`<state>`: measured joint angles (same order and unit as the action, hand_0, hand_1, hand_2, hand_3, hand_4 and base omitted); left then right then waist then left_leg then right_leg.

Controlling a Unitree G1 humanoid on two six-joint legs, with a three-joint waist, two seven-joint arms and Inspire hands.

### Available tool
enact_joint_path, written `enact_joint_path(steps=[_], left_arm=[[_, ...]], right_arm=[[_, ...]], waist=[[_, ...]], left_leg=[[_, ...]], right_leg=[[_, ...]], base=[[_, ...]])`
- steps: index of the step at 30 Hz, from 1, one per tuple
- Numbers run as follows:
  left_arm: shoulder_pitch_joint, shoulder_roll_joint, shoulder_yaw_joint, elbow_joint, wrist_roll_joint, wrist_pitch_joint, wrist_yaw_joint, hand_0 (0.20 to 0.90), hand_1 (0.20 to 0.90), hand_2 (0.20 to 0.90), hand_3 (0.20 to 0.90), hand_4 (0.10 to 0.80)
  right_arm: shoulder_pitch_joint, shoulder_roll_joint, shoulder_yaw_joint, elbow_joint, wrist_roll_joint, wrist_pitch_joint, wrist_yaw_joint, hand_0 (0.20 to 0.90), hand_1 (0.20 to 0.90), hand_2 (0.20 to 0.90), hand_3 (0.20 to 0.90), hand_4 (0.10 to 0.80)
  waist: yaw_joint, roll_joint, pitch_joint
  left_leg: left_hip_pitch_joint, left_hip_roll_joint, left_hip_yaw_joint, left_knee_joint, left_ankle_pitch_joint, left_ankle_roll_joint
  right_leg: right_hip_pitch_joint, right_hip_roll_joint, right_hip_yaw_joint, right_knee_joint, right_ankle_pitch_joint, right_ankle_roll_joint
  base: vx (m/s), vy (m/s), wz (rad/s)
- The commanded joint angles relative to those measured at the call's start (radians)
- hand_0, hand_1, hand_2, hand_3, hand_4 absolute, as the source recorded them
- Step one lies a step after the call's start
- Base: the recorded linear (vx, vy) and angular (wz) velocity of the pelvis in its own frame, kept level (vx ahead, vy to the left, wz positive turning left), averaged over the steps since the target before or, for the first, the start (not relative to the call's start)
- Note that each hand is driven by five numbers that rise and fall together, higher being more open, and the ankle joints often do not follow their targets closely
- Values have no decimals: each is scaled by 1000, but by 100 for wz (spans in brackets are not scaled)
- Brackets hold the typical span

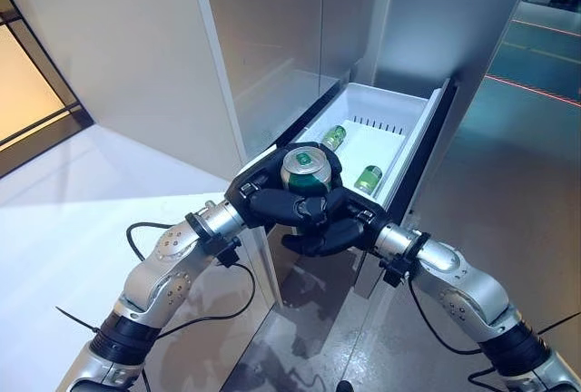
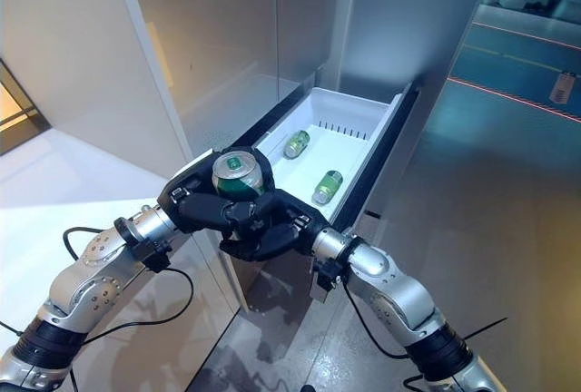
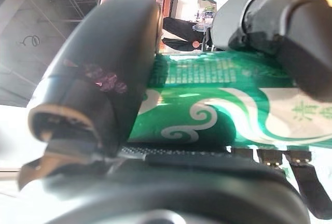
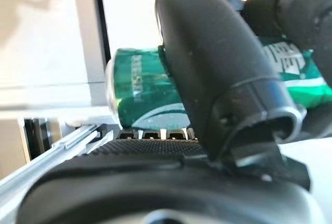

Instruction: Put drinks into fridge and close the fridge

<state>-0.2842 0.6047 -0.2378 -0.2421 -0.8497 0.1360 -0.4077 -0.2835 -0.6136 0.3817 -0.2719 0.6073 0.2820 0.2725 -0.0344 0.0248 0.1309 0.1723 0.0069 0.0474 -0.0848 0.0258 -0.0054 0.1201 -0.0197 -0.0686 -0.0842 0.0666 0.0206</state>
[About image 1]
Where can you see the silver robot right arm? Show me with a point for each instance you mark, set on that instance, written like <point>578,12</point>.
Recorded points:
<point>467,287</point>

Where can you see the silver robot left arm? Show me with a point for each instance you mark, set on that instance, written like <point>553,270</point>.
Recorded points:
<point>154,283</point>

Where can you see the stainless steel fridge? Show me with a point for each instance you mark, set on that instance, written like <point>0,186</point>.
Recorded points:
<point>281,47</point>

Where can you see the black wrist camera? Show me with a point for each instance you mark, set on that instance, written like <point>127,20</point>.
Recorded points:
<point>391,272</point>
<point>228,253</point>

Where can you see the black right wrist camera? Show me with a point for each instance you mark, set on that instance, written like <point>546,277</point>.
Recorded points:
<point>391,272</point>

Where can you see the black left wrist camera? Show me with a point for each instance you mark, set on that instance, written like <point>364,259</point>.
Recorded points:
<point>228,253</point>

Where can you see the light green drink can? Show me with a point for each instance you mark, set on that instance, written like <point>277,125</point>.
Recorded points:
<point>368,179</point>
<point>335,136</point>

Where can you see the dark green drink can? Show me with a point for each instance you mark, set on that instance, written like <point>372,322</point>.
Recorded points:
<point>306,167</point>

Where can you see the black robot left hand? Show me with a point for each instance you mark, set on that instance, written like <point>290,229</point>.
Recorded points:
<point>258,183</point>

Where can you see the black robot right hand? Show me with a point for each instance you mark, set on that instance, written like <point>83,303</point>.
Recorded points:
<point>349,224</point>

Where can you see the tall white cabinet panel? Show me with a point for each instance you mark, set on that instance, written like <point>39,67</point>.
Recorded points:
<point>136,47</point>

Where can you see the fridge drawer white bin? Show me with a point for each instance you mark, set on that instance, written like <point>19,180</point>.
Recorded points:
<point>381,138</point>

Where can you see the amber window dark frame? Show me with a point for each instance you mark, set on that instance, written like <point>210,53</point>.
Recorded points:
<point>22,92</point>

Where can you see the white counter cabinet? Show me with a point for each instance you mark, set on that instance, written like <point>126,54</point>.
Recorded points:
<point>68,228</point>

